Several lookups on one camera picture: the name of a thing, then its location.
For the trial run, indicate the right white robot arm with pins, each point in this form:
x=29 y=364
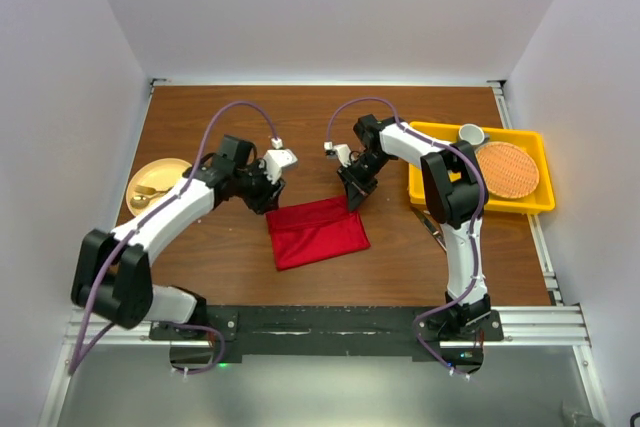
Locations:
x=454 y=188

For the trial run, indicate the red cloth napkin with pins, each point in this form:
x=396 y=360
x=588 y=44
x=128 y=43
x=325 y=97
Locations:
x=316 y=231

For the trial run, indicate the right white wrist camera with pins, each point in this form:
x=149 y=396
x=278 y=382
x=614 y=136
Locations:
x=339 y=152

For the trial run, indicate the yellow plastic tray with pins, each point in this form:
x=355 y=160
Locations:
x=542 y=199

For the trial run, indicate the round wooden plate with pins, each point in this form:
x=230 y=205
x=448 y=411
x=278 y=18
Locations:
x=160 y=174

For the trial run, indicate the silver fork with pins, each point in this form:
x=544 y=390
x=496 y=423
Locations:
x=434 y=226

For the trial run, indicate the gold spoon on plate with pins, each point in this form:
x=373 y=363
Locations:
x=141 y=200

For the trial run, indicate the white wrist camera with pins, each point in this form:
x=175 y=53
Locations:
x=339 y=152
x=277 y=160

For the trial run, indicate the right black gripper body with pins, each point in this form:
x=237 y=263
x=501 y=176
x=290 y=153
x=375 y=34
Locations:
x=362 y=173

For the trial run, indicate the orange woven coaster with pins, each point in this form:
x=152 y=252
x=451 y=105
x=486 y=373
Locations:
x=509 y=172

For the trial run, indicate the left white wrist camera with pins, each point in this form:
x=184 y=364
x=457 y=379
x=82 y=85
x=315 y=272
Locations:
x=277 y=160

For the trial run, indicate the white cup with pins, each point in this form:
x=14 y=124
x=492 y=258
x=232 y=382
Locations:
x=472 y=134

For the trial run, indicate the silver knife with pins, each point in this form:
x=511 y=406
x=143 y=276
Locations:
x=420 y=216

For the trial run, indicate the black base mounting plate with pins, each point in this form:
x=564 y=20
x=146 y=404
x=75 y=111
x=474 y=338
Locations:
x=330 y=332

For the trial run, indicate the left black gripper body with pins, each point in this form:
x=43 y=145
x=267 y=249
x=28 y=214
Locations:
x=255 y=189

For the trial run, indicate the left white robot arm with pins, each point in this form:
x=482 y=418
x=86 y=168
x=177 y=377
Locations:
x=113 y=274

